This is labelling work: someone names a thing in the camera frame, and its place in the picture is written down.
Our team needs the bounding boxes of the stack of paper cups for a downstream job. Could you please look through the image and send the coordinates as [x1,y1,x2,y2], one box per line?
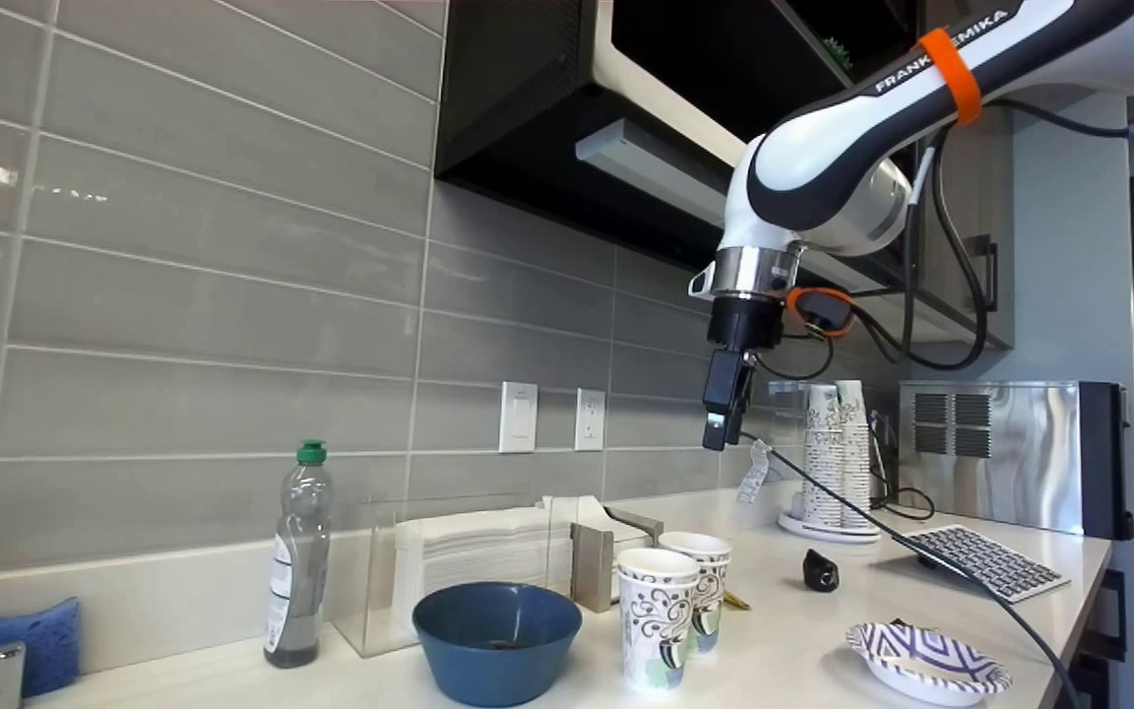
[802,379,874,532]

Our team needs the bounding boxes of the white cup holder base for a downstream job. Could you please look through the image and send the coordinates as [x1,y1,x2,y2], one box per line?
[776,509,884,546]

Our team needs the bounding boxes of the blue bowl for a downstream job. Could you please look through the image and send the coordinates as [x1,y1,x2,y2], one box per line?
[411,581,585,709]

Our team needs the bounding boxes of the stainless steel microwave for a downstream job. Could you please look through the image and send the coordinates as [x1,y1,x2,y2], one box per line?
[898,380,1134,542]

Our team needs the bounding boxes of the white wall socket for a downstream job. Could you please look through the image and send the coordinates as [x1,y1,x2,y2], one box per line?
[573,387,608,453]

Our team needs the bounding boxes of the patterned paper plate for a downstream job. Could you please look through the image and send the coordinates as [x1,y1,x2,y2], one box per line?
[845,620,1014,709]

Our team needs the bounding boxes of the blue sponge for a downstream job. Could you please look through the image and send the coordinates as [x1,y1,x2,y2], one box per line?
[0,597,82,701]

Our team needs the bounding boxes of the dark wall cabinet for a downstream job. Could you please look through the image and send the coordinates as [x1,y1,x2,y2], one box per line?
[433,0,1017,352]

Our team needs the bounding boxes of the patterned paper cup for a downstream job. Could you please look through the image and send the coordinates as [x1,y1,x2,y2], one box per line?
[615,548,702,693]
[658,531,733,657]

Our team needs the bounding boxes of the clear acrylic napkin holder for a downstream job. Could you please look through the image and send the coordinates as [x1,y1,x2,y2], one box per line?
[330,491,667,660]

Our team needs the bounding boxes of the black cabinet handle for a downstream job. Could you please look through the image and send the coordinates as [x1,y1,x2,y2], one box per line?
[964,233,1000,313]

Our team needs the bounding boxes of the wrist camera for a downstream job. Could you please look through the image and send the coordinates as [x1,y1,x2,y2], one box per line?
[786,287,856,340]

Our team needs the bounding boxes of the clear dish soap bottle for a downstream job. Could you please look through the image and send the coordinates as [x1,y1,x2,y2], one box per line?
[264,439,334,670]

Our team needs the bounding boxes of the under-cabinet light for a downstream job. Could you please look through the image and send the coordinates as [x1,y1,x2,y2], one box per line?
[574,117,908,294]

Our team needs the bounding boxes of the stack of white napkins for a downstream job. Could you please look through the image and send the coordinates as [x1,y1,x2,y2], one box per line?
[394,495,654,633]

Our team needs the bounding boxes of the black cable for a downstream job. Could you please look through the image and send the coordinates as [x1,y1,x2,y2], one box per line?
[742,431,1083,709]
[866,412,938,522]

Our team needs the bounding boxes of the white light switch plate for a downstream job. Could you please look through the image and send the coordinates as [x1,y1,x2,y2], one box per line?
[498,380,540,455]

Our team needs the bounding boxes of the white keyboard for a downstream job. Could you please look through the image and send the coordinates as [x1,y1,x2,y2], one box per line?
[893,524,1073,605]

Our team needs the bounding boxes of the small black object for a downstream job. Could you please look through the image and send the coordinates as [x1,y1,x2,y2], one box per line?
[802,548,842,594]

